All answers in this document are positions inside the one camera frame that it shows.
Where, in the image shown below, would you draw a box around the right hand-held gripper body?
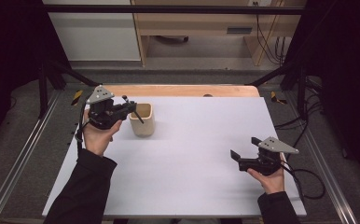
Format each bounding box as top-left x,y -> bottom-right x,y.
238,136 -> 299,176

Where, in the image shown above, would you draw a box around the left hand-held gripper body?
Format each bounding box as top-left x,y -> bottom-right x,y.
86,85 -> 130,131

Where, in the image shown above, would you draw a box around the black pen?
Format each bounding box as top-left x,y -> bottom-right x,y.
121,94 -> 145,125

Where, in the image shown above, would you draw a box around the square wooden pen holder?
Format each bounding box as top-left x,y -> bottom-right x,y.
129,102 -> 156,137

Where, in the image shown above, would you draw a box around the person's right hand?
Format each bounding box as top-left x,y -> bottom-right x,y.
246,166 -> 285,196

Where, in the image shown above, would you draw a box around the person's left hand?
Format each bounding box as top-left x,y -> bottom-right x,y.
82,110 -> 123,157

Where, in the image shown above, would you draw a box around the wooden table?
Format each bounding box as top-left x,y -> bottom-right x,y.
103,84 -> 260,98

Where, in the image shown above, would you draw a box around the white board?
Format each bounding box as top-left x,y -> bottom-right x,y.
42,95 -> 308,217

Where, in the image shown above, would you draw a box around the black metal stand leg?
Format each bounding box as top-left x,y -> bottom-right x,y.
37,58 -> 104,119
244,60 -> 309,119

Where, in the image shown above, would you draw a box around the white cabinet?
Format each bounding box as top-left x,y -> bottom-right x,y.
43,0 -> 143,62

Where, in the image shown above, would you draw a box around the light wooden desk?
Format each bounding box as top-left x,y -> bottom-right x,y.
131,0 -> 307,67

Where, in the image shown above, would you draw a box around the black curtain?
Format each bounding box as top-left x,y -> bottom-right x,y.
284,0 -> 360,183
0,0 -> 74,155

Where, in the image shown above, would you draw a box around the black floor cables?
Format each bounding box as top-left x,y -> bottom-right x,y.
273,76 -> 325,150

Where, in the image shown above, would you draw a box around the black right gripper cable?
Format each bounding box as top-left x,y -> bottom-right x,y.
280,161 -> 327,201

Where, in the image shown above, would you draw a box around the aluminium floor rail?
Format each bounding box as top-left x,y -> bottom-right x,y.
0,89 -> 62,224
284,89 -> 359,224

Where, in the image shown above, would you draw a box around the black hanging cables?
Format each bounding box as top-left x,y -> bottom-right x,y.
253,1 -> 287,66

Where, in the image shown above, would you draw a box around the black horizontal frame bar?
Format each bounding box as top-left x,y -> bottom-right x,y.
43,4 -> 305,15

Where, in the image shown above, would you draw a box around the yellow hanging cable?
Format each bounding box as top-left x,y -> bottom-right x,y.
256,0 -> 285,67

